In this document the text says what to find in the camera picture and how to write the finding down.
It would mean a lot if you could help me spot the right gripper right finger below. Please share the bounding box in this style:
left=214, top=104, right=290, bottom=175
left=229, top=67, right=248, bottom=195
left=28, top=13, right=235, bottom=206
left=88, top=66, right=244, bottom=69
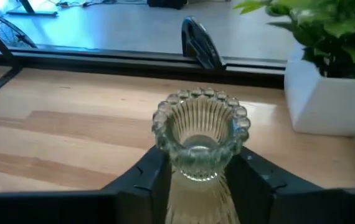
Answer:
left=225, top=146, right=355, bottom=224

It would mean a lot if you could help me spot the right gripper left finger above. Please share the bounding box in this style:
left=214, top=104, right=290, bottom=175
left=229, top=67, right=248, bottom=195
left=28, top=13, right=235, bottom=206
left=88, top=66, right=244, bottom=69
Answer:
left=0, top=144, right=174, bottom=224

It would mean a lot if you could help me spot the green ribbed glass candle holder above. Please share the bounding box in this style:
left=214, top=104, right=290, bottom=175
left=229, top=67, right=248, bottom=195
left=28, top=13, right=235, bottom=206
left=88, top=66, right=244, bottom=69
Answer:
left=151, top=87, right=252, bottom=224

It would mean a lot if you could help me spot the green plant in white pot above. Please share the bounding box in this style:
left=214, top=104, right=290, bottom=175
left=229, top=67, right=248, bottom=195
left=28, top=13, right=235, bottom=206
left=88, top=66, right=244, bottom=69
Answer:
left=233, top=0, right=355, bottom=137

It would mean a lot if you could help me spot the black box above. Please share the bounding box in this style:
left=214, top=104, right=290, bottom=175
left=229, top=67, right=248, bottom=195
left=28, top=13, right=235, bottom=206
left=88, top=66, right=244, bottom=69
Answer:
left=147, top=0, right=188, bottom=10

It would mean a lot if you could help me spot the grey flat stand base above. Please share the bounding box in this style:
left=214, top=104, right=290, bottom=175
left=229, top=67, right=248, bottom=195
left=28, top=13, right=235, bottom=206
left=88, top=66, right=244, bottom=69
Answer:
left=6, top=0, right=59, bottom=17

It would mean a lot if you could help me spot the black pedestal fan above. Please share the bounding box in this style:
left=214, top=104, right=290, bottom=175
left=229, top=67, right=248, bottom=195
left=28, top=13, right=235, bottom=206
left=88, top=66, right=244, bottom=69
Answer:
left=0, top=12, right=38, bottom=50

